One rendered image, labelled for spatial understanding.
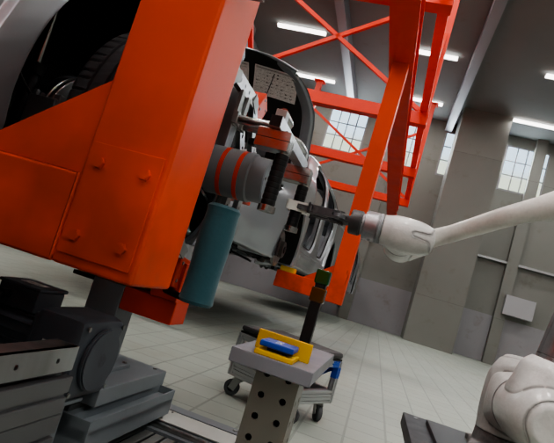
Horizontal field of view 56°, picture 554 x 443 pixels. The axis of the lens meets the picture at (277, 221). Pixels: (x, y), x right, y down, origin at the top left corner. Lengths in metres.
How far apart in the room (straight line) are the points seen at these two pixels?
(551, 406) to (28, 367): 1.06
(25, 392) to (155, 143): 0.44
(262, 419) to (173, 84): 0.72
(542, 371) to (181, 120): 0.99
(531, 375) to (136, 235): 0.96
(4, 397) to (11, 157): 0.43
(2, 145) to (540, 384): 1.25
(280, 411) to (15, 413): 0.54
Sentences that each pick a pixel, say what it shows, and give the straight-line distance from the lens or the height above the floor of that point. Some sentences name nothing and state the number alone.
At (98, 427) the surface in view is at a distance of 1.40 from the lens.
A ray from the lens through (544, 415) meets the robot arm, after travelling 1.37.
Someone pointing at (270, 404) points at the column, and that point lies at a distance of 1.21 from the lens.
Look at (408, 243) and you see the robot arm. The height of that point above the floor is 0.80.
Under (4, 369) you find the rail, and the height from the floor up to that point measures 0.37.
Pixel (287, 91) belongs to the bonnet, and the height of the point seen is 2.22.
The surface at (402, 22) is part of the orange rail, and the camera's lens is 4.90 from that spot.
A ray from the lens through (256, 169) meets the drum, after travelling 1.43.
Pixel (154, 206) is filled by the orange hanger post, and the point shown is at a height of 0.66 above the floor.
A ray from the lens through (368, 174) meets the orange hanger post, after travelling 5.17.
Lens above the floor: 0.61
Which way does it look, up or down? 6 degrees up
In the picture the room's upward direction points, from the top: 17 degrees clockwise
